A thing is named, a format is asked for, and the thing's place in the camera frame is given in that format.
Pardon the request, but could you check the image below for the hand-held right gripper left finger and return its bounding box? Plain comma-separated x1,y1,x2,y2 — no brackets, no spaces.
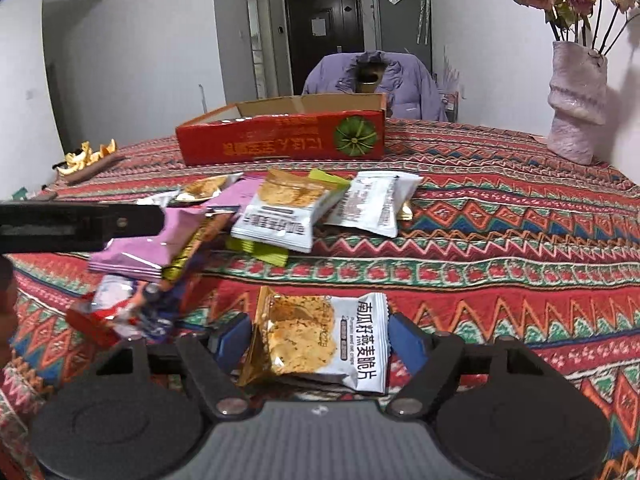
95,312,252,422

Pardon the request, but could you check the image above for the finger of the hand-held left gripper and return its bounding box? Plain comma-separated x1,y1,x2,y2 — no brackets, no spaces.
0,203,166,254

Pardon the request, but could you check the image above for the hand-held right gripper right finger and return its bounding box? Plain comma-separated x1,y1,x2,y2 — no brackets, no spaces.
387,314,543,422

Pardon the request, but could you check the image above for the pink snack packet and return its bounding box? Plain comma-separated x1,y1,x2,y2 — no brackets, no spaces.
89,255,166,282
207,174,271,211
102,207,201,266

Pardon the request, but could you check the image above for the green snack packet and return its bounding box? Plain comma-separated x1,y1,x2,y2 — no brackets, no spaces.
225,237,290,267
307,169,351,191

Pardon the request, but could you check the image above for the white gold cracker packet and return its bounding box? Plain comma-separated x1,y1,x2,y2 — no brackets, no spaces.
231,169,351,253
237,286,390,395

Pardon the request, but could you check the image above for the brown gold snack bar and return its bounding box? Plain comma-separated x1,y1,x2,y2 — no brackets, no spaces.
160,212,236,281

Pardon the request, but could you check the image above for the gold silver cracker packet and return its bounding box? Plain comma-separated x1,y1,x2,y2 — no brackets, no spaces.
167,174,243,206

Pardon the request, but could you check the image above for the white grey snack packet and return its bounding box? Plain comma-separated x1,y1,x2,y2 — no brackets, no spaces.
325,170,423,238

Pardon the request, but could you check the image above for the red cardboard box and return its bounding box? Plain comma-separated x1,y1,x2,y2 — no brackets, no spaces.
175,92,388,167

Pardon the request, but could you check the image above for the person's left hand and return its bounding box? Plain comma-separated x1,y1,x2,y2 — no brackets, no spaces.
0,257,17,361

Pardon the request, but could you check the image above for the pile of orange peels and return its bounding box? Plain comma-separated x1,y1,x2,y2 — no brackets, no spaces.
57,139,117,177

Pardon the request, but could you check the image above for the small storage rack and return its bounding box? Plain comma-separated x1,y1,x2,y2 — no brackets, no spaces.
440,91,461,122

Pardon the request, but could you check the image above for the glass sliding door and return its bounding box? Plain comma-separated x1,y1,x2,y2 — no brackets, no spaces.
244,0,276,101

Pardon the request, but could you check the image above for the brown wooden chair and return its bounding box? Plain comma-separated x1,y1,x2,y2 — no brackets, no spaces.
356,55,389,95

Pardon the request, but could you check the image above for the purple padded jacket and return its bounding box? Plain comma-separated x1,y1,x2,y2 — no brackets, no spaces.
302,51,448,122

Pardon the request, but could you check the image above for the pink textured vase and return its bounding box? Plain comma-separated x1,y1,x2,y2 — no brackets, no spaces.
546,40,609,166

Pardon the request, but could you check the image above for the grey refrigerator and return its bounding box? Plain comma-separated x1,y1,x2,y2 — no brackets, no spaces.
372,0,433,68

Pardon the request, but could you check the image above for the black entrance door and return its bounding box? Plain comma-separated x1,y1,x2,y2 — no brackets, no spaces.
284,0,366,57

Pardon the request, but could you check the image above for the clear folded umbrella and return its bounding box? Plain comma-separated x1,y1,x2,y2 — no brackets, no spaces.
416,0,432,46

